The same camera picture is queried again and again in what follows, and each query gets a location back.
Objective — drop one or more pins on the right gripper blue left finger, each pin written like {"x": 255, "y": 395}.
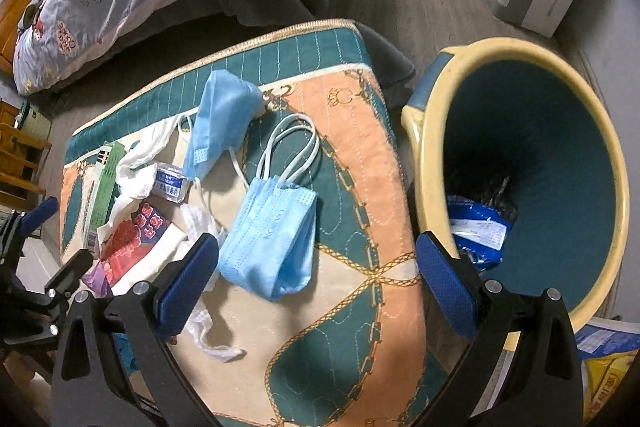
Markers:
{"x": 89, "y": 383}

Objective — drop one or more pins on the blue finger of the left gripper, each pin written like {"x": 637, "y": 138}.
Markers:
{"x": 19, "y": 226}
{"x": 67, "y": 280}

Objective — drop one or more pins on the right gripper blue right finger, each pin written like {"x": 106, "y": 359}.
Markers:
{"x": 543, "y": 386}

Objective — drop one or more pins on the white red plastic bag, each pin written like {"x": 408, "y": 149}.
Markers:
{"x": 138, "y": 238}

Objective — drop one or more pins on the blue wet wipes pack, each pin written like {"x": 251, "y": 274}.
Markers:
{"x": 479, "y": 231}

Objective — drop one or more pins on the small blue white sachet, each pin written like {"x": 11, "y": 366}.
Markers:
{"x": 170, "y": 183}

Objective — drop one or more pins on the blue face mask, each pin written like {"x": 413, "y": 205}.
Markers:
{"x": 227, "y": 107}
{"x": 269, "y": 248}

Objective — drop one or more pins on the black plastic bag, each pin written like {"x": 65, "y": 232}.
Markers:
{"x": 497, "y": 195}

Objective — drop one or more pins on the yellow teal trash bin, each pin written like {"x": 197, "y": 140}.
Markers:
{"x": 507, "y": 113}

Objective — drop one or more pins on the wooden chair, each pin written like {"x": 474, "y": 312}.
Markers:
{"x": 21, "y": 156}

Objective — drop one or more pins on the blue white package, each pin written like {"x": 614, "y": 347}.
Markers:
{"x": 602, "y": 337}

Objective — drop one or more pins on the yellow cardboard box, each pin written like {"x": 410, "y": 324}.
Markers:
{"x": 600, "y": 379}

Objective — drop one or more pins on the patterned teal orange cushion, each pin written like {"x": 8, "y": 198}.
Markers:
{"x": 350, "y": 349}

